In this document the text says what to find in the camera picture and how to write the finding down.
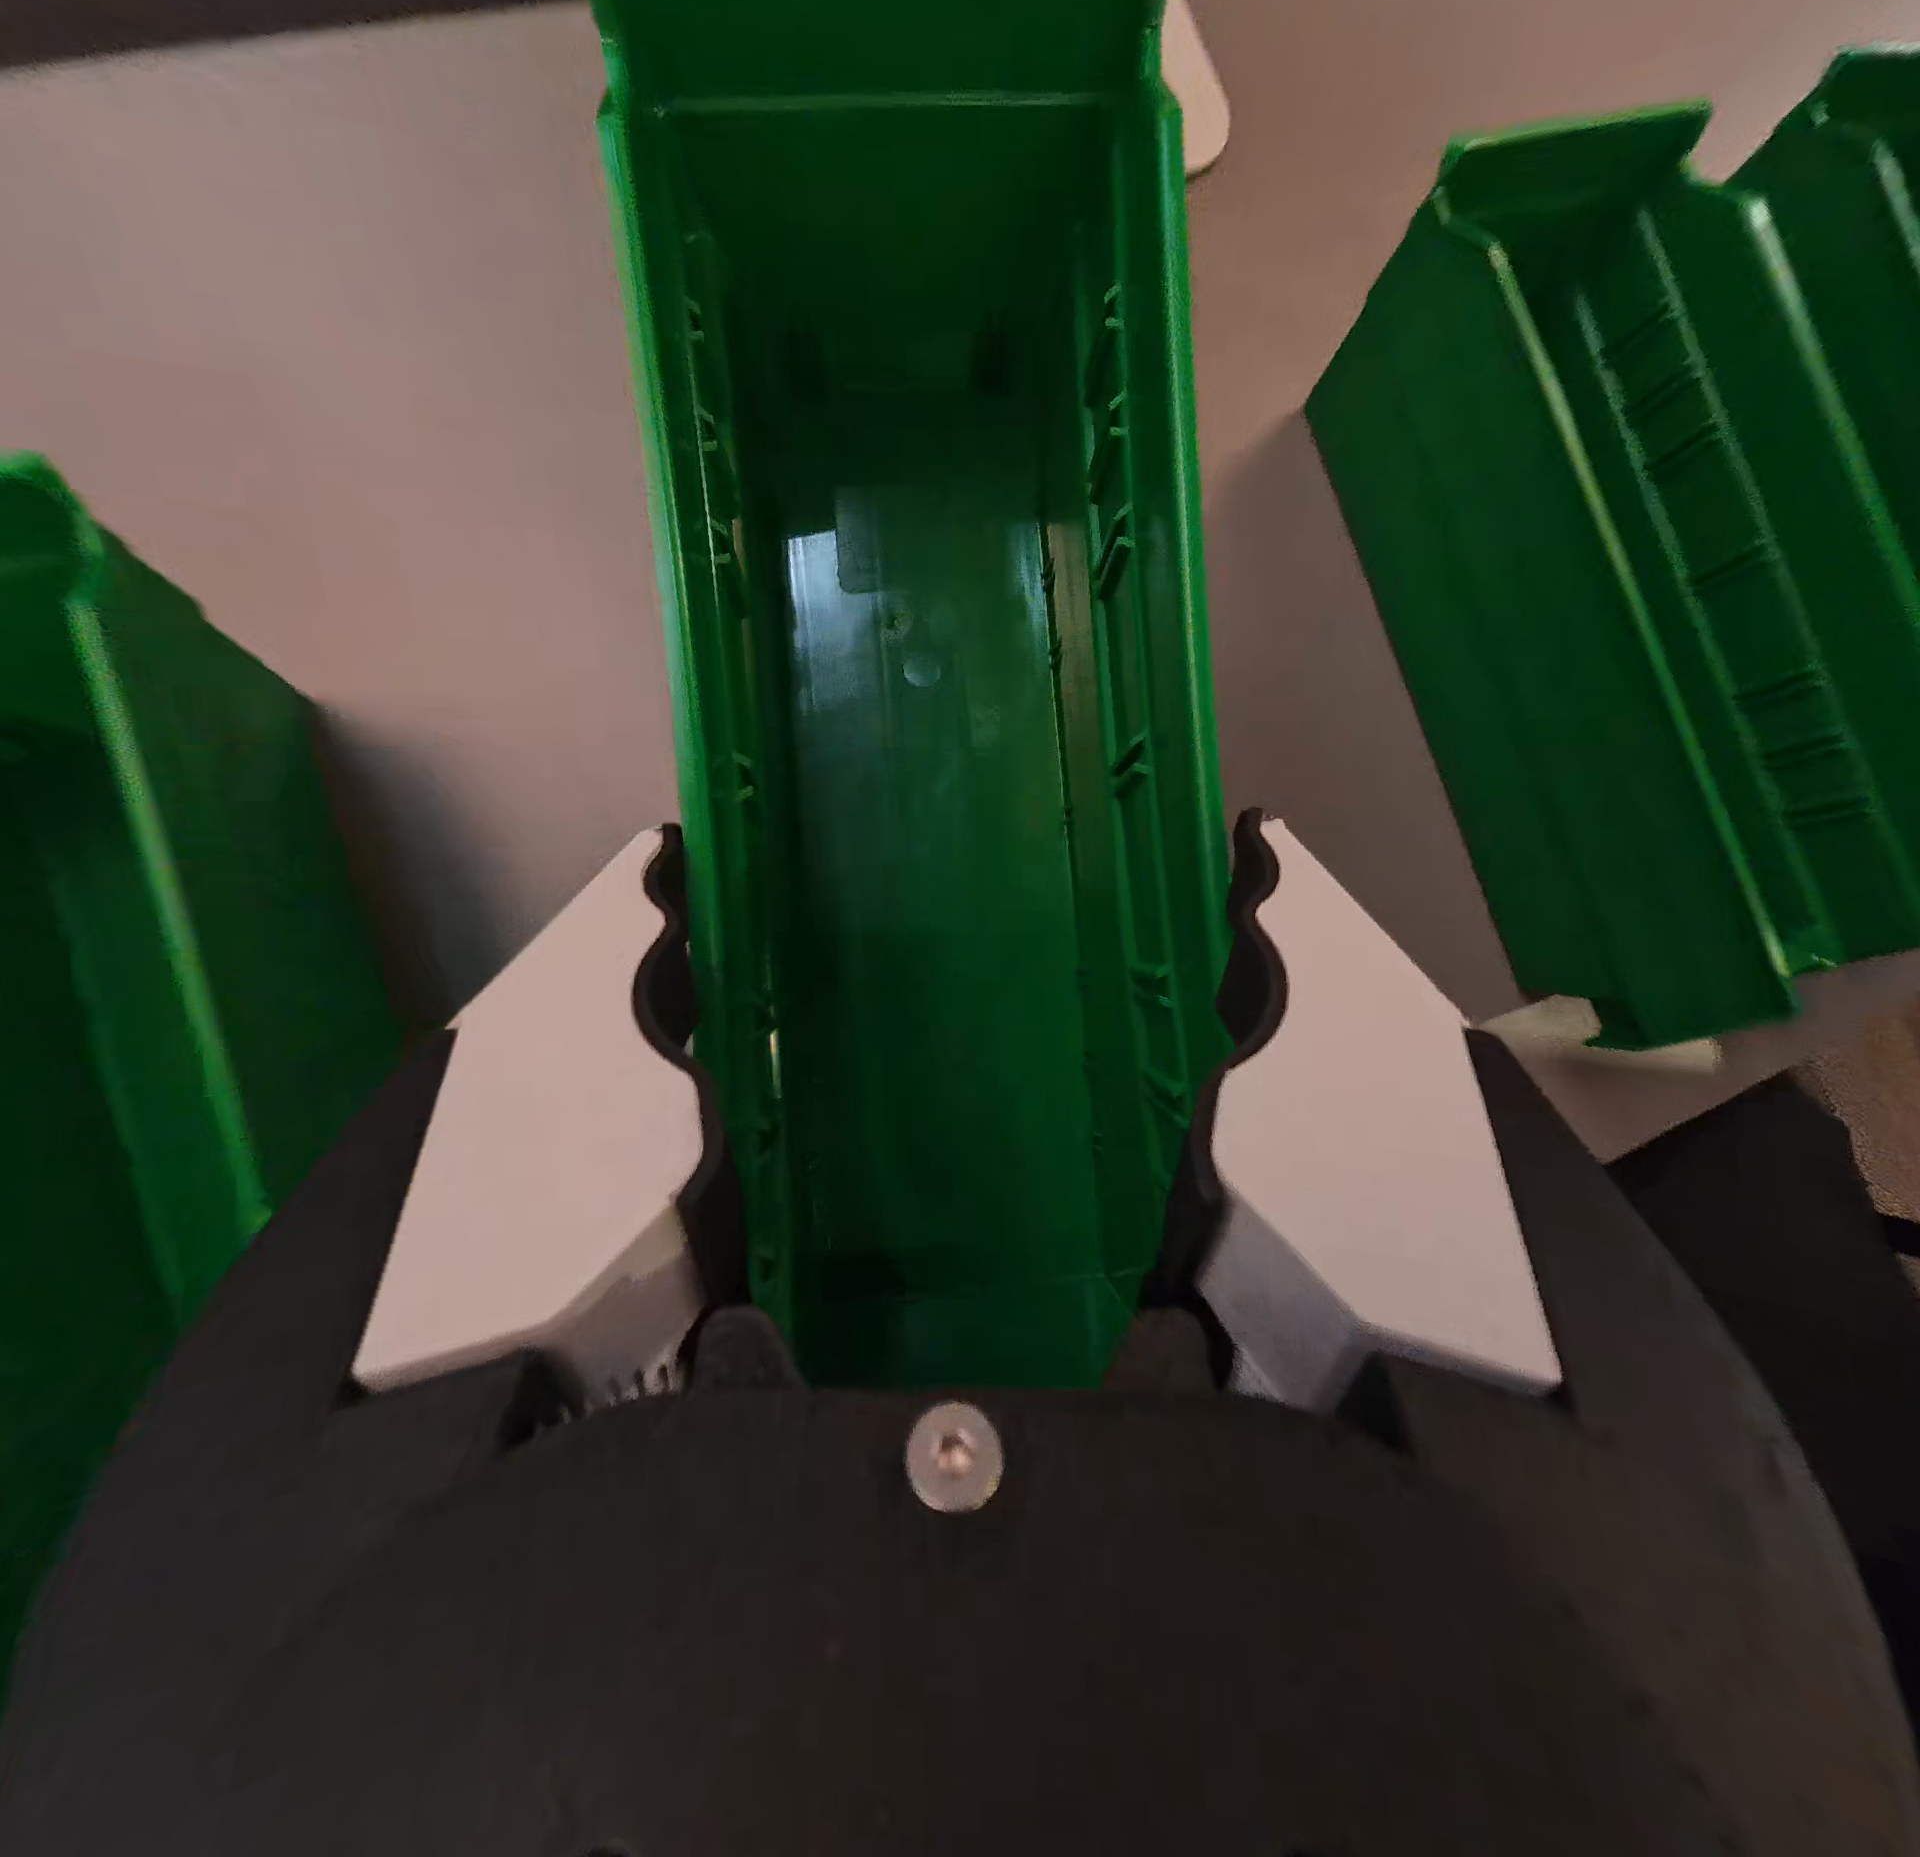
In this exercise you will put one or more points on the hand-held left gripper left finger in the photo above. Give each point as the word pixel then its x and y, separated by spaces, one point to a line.
pixel 541 1183

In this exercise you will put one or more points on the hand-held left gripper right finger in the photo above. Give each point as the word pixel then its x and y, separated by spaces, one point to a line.
pixel 1366 1183

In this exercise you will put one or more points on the green plastic bin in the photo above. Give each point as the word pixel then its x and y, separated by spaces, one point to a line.
pixel 1467 614
pixel 1859 162
pixel 931 914
pixel 153 914

